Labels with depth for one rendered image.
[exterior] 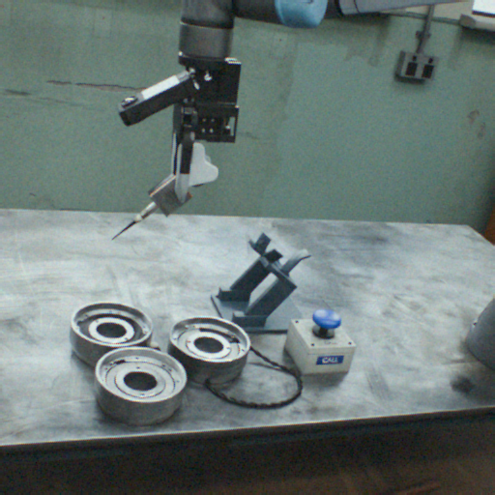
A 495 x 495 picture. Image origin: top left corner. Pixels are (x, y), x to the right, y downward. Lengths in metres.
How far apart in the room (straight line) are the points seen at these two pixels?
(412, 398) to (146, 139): 1.73
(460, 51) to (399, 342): 1.95
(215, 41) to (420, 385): 0.55
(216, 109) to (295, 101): 1.64
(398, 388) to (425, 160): 2.07
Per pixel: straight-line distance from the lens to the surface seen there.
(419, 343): 1.14
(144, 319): 0.97
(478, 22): 2.84
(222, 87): 1.04
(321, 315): 0.98
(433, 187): 3.09
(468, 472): 1.35
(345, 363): 1.00
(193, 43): 1.00
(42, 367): 0.92
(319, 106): 2.70
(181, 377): 0.87
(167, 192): 1.07
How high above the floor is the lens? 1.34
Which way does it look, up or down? 25 degrees down
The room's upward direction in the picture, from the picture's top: 12 degrees clockwise
